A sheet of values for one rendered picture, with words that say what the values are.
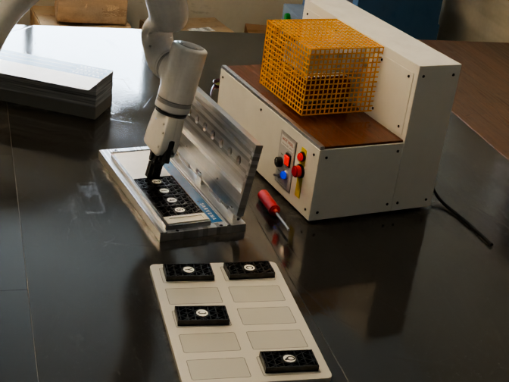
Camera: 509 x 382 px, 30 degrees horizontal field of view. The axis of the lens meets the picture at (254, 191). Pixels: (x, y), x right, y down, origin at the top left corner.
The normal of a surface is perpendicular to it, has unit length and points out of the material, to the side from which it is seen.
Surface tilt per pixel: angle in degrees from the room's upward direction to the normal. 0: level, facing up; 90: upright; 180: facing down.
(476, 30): 90
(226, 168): 81
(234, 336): 0
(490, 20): 90
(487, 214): 0
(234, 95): 90
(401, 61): 90
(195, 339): 0
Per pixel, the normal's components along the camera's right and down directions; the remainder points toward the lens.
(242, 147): -0.87, -0.04
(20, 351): 0.12, -0.89
